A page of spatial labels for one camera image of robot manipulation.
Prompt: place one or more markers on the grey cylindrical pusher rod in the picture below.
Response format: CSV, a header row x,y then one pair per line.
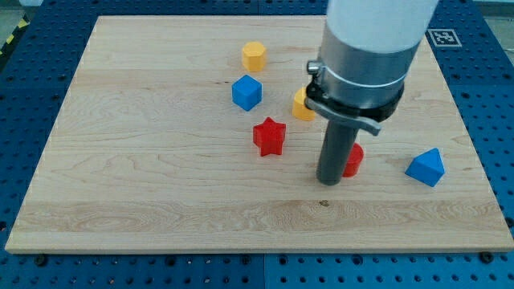
x,y
334,155

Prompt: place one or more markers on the blue triangle block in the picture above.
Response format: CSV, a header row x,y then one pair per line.
x,y
427,167

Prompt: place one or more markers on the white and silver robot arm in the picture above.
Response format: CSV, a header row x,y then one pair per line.
x,y
358,76

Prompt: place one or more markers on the red circle block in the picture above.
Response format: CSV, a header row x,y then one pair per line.
x,y
354,161

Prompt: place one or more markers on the yellow rounded block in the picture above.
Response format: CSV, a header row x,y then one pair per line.
x,y
299,109

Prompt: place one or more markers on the red star block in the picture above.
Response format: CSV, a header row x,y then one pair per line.
x,y
269,137

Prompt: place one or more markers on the blue cube block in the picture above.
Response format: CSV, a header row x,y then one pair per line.
x,y
247,92

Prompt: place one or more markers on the yellow hexagon block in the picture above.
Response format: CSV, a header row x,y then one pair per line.
x,y
254,56

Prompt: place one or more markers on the fiducial marker tag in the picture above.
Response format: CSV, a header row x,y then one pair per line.
x,y
444,38

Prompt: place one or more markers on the wooden board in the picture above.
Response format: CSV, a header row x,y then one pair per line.
x,y
150,155

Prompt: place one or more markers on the black board stopper bolt right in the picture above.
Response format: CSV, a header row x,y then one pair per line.
x,y
486,257

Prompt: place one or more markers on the black board stopper bolt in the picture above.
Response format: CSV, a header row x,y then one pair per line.
x,y
41,260
486,257

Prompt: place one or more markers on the black board stopper bolt left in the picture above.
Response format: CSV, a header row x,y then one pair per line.
x,y
41,260

